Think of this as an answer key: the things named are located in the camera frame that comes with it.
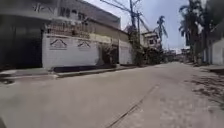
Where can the pale building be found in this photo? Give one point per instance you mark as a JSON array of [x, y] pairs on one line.
[[150, 38]]

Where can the palm tree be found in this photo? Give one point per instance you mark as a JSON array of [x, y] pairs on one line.
[[161, 28]]

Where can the building with white tiled wall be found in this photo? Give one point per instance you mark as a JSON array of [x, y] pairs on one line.
[[70, 53]]

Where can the group of palm trees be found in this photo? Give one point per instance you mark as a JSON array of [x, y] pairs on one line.
[[193, 20]]

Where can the pale wall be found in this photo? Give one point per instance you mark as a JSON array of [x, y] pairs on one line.
[[218, 51]]

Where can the grey concrete road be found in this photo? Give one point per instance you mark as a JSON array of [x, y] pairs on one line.
[[100, 96]]

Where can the concrete pavement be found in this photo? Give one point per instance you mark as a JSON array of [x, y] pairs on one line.
[[30, 71], [213, 67]]

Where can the utility pole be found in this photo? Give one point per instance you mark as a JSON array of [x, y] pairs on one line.
[[132, 16]]

